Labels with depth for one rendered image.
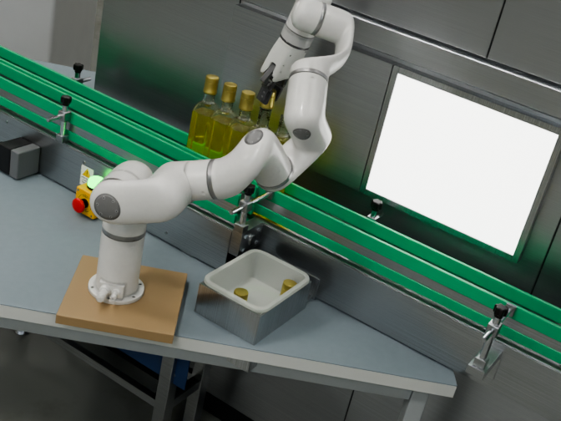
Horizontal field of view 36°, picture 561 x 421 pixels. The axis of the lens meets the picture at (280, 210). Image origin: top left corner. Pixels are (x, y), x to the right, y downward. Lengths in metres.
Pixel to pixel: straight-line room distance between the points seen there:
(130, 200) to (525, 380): 0.94
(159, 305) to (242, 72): 0.69
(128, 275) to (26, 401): 1.02
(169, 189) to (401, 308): 0.65
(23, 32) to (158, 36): 1.85
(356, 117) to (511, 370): 0.70
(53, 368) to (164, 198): 1.38
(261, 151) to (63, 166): 0.85
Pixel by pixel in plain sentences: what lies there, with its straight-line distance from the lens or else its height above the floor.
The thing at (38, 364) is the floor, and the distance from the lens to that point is 3.01.
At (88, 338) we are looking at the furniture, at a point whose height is 0.67.
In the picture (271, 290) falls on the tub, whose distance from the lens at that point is 2.11.
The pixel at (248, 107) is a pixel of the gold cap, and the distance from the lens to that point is 2.16.
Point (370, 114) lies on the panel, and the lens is 2.14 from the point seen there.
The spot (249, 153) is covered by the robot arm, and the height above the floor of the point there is 1.20.
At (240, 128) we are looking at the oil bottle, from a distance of 2.17.
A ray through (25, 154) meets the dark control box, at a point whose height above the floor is 0.83.
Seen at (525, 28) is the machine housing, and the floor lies 1.49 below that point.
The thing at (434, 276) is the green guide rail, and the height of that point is 0.94.
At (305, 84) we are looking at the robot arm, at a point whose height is 1.32.
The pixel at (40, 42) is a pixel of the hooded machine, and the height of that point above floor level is 0.52.
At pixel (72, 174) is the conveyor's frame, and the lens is 2.42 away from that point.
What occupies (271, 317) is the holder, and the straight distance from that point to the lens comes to 1.96.
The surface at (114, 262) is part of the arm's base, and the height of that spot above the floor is 0.87.
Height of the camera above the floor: 1.89
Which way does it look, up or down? 27 degrees down
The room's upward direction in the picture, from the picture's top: 13 degrees clockwise
